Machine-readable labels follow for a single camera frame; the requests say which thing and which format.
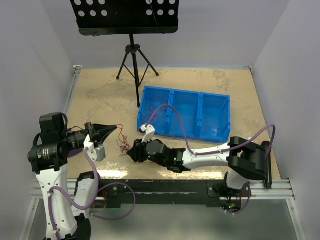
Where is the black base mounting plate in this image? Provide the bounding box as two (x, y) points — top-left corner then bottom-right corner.
(99, 179), (250, 208)

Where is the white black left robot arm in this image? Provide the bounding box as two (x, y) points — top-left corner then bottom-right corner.
(27, 112), (117, 240)

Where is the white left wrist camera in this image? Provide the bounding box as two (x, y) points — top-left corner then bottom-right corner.
(83, 135), (106, 162)

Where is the blue three-compartment plastic bin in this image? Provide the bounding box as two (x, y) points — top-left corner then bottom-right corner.
(137, 86), (231, 143)

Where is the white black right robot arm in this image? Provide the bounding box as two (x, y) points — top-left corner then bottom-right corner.
(127, 136), (272, 197)

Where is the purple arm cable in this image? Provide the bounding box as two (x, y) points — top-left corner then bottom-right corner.
(48, 146), (101, 240)
(144, 104), (277, 155)

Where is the black music stand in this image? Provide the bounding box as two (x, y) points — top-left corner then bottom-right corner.
(69, 0), (180, 109)

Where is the aluminium frame rail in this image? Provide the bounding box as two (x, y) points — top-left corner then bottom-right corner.
(31, 178), (297, 201)

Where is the purple box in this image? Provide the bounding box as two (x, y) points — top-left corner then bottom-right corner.
(68, 149), (83, 158)

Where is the black microphone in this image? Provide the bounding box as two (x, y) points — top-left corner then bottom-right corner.
(261, 141), (272, 190)

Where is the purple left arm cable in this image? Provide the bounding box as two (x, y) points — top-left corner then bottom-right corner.
(48, 146), (101, 240)

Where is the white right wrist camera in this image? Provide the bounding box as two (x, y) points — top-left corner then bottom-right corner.
(139, 124), (156, 143)

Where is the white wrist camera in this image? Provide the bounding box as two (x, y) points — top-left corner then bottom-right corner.
(139, 124), (156, 143)
(83, 135), (106, 162)

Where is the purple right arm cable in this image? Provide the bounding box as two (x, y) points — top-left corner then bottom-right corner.
(144, 104), (277, 155)

